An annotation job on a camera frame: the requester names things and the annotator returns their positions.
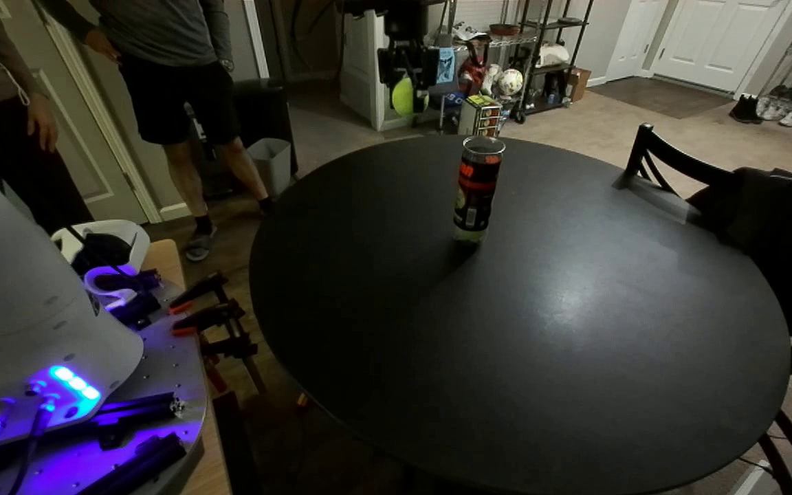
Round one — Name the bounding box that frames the white soccer ball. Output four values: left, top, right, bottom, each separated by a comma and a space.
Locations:
494, 67, 527, 101

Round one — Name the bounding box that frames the gray trash can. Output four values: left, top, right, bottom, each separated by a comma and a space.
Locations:
244, 136, 296, 197

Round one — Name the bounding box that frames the green round object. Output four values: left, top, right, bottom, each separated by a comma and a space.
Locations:
387, 74, 417, 119

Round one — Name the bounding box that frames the round black table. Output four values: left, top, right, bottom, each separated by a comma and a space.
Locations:
247, 131, 792, 495

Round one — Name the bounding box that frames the white cabinet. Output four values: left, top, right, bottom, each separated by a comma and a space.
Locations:
339, 8, 417, 131

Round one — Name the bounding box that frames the black bin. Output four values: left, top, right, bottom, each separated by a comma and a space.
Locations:
229, 79, 293, 149

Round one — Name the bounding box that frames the black orange bar clamp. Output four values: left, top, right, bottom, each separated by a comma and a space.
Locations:
168, 272, 233, 316
197, 334, 266, 372
174, 301, 247, 339

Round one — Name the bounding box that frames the small brown box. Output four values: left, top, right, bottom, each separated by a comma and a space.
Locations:
566, 64, 593, 101

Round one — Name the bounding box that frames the black metal storage shelf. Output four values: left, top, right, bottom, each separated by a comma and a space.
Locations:
431, 0, 596, 126

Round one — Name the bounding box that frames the white device with purple light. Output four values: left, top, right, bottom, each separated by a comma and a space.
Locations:
0, 237, 215, 495

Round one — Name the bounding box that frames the black wooden chair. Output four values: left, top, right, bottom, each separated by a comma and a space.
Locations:
612, 122, 792, 495

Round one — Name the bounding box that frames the person in gray shirt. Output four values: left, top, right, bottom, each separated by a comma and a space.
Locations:
83, 0, 275, 268

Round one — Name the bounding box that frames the black tool bar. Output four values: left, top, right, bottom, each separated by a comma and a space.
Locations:
75, 434, 189, 495
91, 391, 187, 434

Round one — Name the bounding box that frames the white closet door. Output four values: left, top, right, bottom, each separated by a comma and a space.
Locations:
0, 0, 193, 229

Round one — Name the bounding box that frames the narrow white door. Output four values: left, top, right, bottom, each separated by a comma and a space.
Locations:
601, 0, 669, 82

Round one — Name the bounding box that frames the white fabric bag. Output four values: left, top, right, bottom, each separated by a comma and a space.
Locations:
50, 217, 153, 277

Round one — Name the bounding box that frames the black bag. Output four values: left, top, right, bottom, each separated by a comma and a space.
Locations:
684, 152, 792, 342

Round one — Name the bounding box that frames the black shoe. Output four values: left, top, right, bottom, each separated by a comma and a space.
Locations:
725, 94, 764, 123

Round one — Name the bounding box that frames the white panelled entry door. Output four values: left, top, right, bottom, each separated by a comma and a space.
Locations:
648, 0, 792, 96

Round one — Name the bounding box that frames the person in dark pants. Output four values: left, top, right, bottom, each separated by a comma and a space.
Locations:
0, 0, 95, 237

